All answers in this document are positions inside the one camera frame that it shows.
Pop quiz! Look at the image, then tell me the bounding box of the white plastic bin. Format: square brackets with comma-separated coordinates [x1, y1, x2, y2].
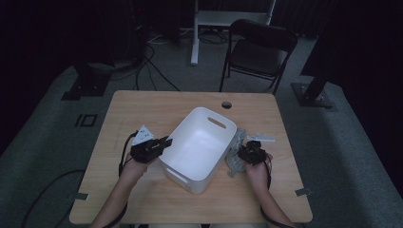
[158, 106, 238, 195]

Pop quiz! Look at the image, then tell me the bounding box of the person's left hand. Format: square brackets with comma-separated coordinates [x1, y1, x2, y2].
[121, 154, 157, 182]

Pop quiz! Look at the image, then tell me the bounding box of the right hand-held gripper cable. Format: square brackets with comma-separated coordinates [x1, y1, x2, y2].
[259, 153, 300, 228]

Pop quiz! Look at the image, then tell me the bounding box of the black stand with base plate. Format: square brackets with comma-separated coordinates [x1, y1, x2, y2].
[61, 61, 112, 102]
[291, 31, 339, 112]

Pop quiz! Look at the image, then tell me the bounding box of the hand-held gripper cable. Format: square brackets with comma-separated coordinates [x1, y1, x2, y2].
[104, 130, 141, 228]
[259, 153, 300, 228]

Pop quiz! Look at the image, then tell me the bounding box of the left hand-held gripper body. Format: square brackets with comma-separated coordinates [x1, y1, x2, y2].
[130, 124, 165, 164]

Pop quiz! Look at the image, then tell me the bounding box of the person's right hand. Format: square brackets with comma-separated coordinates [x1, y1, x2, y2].
[244, 153, 274, 188]

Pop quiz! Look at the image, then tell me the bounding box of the dark equipment with red lights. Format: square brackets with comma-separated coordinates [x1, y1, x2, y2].
[127, 0, 150, 61]

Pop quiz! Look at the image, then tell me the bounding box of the grey dish cloth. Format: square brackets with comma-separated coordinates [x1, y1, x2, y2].
[225, 127, 252, 178]

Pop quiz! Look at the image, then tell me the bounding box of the bundle of thin floor cables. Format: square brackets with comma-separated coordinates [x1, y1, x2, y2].
[108, 29, 229, 93]

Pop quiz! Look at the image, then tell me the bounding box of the black folding chair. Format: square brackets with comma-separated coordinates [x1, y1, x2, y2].
[219, 18, 298, 96]

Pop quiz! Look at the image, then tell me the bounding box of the left hand-held gripper cable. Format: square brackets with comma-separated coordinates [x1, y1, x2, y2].
[104, 130, 141, 228]

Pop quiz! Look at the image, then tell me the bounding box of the white metal stand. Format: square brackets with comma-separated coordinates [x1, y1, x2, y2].
[190, 0, 277, 67]

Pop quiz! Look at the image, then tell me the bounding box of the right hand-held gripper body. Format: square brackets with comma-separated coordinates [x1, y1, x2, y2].
[240, 132, 276, 166]

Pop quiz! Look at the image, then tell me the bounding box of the thick black floor cable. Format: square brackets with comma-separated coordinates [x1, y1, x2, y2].
[20, 169, 86, 228]

